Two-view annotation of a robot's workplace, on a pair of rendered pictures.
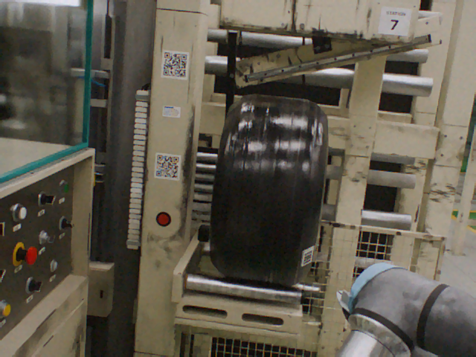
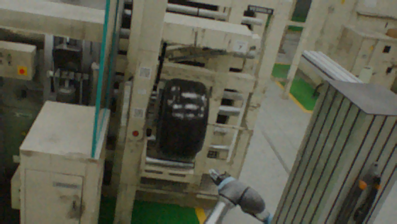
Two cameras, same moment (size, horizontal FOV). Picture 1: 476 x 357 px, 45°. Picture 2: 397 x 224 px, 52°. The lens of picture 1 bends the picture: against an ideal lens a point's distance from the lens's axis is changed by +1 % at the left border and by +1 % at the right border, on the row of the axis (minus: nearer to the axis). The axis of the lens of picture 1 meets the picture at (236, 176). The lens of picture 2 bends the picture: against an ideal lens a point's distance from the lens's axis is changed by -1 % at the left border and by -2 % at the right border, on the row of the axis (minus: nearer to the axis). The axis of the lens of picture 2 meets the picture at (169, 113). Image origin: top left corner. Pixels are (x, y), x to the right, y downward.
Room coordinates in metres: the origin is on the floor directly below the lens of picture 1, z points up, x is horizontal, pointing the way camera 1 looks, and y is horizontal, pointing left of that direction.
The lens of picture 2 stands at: (-0.77, 0.45, 2.50)
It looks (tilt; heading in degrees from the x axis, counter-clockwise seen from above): 28 degrees down; 349
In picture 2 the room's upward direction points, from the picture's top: 11 degrees clockwise
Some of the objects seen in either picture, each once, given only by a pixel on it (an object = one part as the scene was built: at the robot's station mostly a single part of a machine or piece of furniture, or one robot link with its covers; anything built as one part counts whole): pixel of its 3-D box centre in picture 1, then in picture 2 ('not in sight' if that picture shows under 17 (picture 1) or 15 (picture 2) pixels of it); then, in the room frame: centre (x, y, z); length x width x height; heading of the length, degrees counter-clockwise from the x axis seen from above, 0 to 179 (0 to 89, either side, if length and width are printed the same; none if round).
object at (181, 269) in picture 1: (190, 263); (144, 147); (1.68, 0.12, 0.90); 0.40 x 0.03 x 0.10; 175
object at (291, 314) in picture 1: (239, 309); (166, 169); (1.52, -0.05, 0.84); 0.36 x 0.09 x 0.06; 85
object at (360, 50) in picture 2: not in sight; (361, 70); (4.90, -3.56, 0.62); 0.91 x 0.58 x 1.25; 96
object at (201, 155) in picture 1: (201, 188); (143, 104); (2.06, 0.13, 1.05); 0.20 x 0.15 x 0.30; 85
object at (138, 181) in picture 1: (140, 170); (125, 112); (1.64, 0.29, 1.19); 0.05 x 0.04 x 0.48; 175
